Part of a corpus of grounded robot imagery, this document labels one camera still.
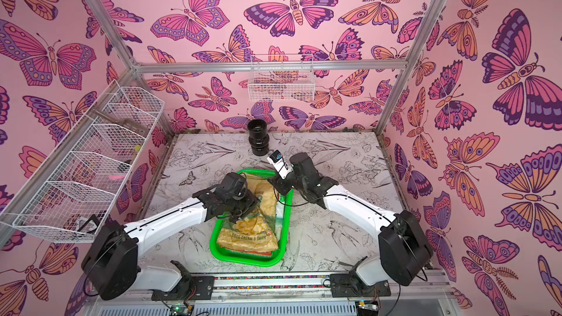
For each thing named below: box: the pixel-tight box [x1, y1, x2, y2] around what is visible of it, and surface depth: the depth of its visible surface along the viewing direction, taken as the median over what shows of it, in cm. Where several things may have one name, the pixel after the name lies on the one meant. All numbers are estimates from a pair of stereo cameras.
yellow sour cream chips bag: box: [216, 172, 281, 256], surface depth 79 cm
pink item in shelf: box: [109, 174, 126, 180], surface depth 74 cm
